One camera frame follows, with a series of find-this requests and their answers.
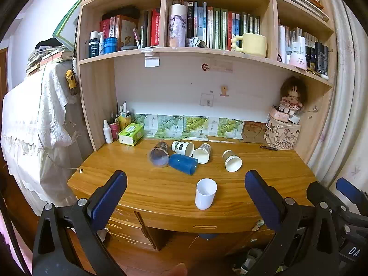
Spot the row of white black boxes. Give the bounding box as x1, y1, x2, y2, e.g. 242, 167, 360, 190
277, 24, 330, 75

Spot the stack of old books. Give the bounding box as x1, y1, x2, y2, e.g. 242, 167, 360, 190
25, 47, 76, 78

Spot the white green print paper cup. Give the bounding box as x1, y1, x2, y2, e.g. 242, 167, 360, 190
171, 141, 195, 157

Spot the clear wall hook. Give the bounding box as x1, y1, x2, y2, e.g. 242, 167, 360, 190
200, 92, 215, 107

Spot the person's left hand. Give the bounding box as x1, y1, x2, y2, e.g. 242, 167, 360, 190
163, 262, 189, 276

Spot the yellow bottle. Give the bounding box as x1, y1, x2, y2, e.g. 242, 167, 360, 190
118, 112, 132, 131

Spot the brown cardboard picture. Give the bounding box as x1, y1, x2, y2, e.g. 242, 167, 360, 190
243, 121, 268, 144

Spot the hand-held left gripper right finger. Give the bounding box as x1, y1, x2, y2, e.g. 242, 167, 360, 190
244, 170, 342, 276

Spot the red pen holder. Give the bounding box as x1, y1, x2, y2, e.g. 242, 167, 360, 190
109, 121, 121, 141

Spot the pink white box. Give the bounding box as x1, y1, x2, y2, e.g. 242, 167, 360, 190
288, 52, 308, 71

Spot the yellow ceramic mug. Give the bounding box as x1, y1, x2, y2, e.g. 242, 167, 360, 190
231, 33, 268, 58

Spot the row of green white books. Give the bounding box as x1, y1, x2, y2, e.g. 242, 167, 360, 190
185, 1, 261, 51

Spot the wooden bookshelf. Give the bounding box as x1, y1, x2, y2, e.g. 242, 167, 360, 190
75, 0, 337, 166

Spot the green tissue box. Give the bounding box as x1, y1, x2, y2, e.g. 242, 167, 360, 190
118, 123, 145, 146

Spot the brown haired rag doll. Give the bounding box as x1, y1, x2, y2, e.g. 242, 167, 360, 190
277, 76, 308, 115

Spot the striped paper cup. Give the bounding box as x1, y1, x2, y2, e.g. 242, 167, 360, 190
192, 143, 212, 164

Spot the white plastic cup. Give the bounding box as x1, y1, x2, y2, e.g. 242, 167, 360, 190
195, 178, 218, 210

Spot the white lace cloth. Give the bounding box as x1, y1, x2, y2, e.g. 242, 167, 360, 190
0, 62, 79, 150

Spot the white floral cylinder box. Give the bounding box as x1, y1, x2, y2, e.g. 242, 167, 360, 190
167, 4, 188, 48

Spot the dark cloth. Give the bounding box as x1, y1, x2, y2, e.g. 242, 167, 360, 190
35, 37, 64, 51

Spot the floral curtain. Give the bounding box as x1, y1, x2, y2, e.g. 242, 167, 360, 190
308, 0, 368, 189

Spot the white spray bottle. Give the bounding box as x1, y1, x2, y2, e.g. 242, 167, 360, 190
103, 119, 114, 144

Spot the printed drawstring bag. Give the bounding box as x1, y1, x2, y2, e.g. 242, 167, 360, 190
263, 118, 302, 150

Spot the wooden desk with drawers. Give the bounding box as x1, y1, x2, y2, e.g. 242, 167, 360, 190
67, 138, 321, 276

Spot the clear plastic cup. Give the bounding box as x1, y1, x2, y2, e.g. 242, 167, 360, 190
148, 141, 170, 168

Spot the green leaf print card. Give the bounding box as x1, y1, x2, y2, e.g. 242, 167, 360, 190
133, 113, 158, 135
155, 115, 184, 138
182, 115, 209, 138
217, 117, 244, 140

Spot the brown paper cup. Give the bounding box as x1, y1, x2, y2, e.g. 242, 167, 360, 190
222, 150, 243, 173

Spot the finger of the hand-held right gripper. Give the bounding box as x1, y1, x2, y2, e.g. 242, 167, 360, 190
306, 182, 345, 217
336, 177, 368, 217

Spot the blue plastic cup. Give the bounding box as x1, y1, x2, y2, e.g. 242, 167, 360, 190
168, 153, 198, 176

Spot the row of red books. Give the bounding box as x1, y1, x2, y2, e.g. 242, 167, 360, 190
100, 7, 161, 49

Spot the pink storage box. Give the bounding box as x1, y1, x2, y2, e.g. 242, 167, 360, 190
268, 106, 290, 124

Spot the dark blue bottle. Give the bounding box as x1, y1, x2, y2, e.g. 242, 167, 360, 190
89, 31, 100, 58

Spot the blue jar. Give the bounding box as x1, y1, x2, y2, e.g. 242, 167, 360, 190
103, 37, 118, 55

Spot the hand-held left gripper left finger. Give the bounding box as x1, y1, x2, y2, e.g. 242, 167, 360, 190
32, 170, 128, 276

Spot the green picture frame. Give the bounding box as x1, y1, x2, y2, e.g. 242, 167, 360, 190
55, 0, 84, 52

